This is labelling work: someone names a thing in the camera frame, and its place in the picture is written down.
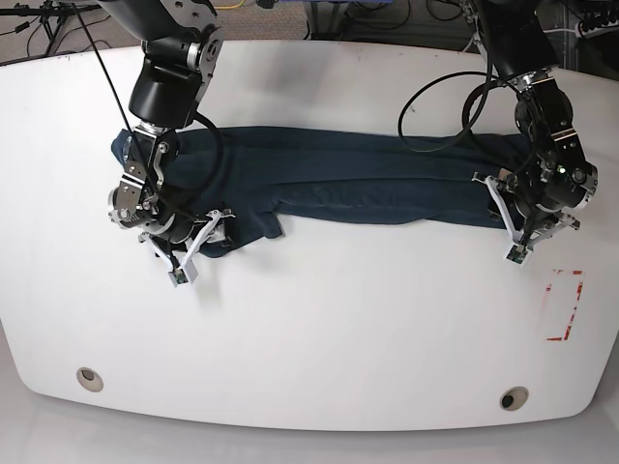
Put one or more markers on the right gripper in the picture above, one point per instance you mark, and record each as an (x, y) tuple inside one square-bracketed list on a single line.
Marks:
[(180, 239)]

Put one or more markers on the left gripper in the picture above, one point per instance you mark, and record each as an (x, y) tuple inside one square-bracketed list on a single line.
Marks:
[(527, 224)]

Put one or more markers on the dark teal T-shirt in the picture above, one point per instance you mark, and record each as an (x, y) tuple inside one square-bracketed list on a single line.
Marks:
[(262, 173)]

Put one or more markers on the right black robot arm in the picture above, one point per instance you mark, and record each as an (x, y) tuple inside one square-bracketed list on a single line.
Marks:
[(181, 42)]

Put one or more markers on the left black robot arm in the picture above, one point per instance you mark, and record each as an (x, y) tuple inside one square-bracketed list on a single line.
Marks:
[(536, 198)]

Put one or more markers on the red tape rectangle marking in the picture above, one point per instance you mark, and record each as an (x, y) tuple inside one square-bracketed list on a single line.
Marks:
[(560, 303)]

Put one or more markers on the white power strip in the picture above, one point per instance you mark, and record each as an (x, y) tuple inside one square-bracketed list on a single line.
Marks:
[(596, 23)]

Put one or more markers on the black tripod stand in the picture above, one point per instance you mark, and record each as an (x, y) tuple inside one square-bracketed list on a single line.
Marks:
[(48, 17)]

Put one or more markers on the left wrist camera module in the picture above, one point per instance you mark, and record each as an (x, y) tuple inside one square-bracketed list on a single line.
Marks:
[(517, 254)]

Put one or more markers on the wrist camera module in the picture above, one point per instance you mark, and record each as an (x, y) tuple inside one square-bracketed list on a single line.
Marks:
[(517, 254), (183, 275)]

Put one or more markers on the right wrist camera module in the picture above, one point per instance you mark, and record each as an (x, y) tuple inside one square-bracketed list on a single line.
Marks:
[(183, 275)]

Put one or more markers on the right table cable grommet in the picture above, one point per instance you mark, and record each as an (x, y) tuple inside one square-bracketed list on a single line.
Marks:
[(514, 398)]

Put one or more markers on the table cable grommet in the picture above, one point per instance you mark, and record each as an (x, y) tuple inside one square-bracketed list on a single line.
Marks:
[(514, 398), (89, 379)]

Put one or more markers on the left table cable grommet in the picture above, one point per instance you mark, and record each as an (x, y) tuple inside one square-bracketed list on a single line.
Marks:
[(89, 379)]

